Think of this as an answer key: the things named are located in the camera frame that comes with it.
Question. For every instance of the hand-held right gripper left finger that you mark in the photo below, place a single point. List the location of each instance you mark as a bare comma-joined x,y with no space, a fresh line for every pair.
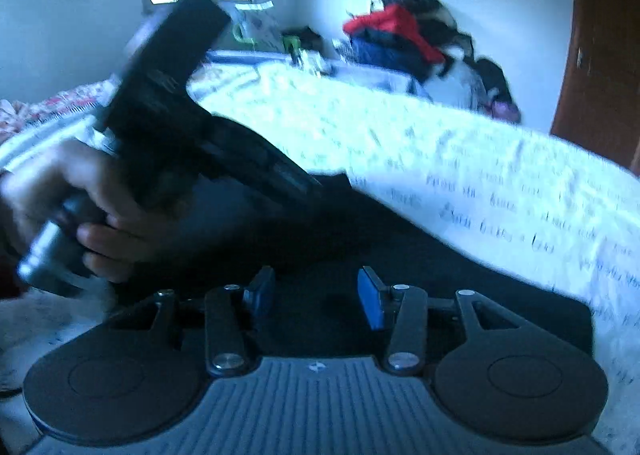
262,295

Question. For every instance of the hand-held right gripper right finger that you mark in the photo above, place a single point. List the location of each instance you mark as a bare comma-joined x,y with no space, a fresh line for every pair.
371,300

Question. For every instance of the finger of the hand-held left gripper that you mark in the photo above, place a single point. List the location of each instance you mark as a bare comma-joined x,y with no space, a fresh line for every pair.
280,170

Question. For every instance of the black pants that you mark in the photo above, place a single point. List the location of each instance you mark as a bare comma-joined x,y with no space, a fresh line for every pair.
325,245

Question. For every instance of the person's left hand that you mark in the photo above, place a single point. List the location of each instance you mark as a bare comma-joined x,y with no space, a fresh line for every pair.
75,175

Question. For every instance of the green plastic chair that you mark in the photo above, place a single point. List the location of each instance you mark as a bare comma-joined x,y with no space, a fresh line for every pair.
242,37

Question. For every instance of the colourful patterned sheet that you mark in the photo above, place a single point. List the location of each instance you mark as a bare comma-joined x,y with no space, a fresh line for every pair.
45,107

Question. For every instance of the floral pillow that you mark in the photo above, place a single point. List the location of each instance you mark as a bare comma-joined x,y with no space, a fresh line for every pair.
260,25

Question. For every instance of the light blue quilted bedspread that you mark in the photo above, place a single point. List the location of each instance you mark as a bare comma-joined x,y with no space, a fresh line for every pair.
360,77

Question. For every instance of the black bag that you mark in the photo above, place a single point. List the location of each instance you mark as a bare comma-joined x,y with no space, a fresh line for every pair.
305,37

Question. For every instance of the dark blue folded clothes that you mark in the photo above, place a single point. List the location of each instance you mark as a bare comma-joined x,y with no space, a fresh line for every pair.
385,52

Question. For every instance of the white script-printed blanket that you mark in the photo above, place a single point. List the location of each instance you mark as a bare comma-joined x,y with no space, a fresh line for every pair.
450,160

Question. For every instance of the pile of clothes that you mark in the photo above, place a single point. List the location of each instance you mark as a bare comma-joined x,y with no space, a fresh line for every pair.
395,27

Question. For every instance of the purple cloth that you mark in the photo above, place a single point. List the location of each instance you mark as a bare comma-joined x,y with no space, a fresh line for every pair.
505,111

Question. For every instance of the black garment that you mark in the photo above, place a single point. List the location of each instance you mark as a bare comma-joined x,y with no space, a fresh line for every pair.
495,80

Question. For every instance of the brown wooden door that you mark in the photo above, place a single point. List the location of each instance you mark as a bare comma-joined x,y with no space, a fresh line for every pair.
605,60

